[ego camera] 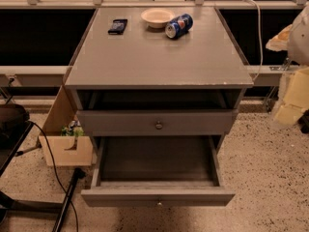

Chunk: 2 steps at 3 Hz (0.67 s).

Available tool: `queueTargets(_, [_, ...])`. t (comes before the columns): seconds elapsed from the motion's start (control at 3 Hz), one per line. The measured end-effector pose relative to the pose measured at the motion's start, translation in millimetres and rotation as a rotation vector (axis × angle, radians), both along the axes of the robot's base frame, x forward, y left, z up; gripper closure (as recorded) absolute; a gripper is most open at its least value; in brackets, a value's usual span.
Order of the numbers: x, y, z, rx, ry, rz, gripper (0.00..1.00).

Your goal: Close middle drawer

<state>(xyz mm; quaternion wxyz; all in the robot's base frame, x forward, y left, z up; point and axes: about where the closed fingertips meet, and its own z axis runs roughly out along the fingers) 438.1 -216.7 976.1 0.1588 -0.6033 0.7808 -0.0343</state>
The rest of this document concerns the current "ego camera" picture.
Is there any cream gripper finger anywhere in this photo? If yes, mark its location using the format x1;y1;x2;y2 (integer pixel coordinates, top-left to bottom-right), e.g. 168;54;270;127
266;24;292;52

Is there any grey drawer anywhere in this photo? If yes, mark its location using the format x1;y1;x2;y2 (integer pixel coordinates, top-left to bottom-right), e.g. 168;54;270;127
76;109;238;136
81;136;235;207

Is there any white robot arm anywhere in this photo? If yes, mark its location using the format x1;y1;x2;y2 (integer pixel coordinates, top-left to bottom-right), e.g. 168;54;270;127
266;6;309;66

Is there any grey drawer cabinet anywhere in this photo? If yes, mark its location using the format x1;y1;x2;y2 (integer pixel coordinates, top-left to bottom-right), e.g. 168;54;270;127
63;5;255;153

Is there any closed grey top drawer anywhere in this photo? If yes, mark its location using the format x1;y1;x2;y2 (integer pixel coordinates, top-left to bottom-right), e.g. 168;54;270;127
76;109;238;136

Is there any blue soda can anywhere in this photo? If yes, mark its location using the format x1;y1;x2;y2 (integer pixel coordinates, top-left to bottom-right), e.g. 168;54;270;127
165;14;193;39

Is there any cream ceramic bowl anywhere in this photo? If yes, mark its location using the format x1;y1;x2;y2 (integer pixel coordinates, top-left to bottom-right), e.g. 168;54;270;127
141;8;175;29

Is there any dark blue snack packet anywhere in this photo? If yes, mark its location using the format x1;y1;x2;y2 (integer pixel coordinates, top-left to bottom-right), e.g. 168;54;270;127
108;19;127;35

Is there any wooden box with items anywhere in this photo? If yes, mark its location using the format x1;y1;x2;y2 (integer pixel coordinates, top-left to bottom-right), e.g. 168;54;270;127
39;87;93;166

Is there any white hanging cable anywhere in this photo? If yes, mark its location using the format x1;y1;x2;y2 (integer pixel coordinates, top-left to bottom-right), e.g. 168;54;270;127
241;0;265;82

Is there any black stand with cable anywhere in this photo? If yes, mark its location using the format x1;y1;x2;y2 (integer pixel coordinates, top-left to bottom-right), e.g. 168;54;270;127
15;135;86;232

